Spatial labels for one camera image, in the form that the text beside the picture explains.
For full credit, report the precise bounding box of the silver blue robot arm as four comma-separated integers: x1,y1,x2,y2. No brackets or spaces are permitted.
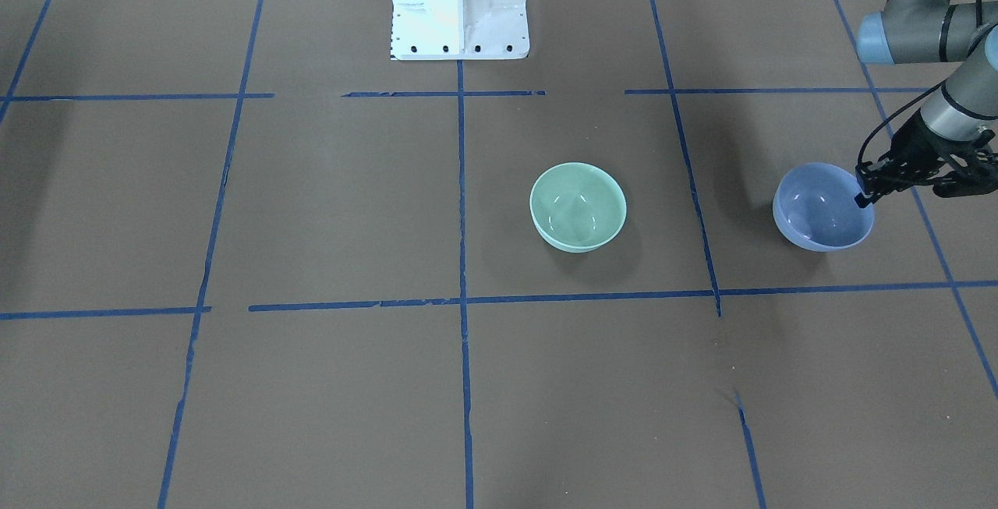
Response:
855,0,997,208

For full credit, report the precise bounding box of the green bowl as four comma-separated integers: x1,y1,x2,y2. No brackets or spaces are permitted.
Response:
529,162,628,253

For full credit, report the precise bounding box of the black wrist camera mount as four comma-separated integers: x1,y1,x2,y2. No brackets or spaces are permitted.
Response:
930,129,997,199

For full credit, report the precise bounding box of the blue bowl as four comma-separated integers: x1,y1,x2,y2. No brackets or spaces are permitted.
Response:
771,162,876,253

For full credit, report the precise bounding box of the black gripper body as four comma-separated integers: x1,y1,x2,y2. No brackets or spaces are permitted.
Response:
881,112,956,182

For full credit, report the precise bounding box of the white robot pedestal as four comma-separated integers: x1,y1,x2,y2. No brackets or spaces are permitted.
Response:
390,0,531,61

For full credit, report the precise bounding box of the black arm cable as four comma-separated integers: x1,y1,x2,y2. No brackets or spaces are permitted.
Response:
855,0,985,182

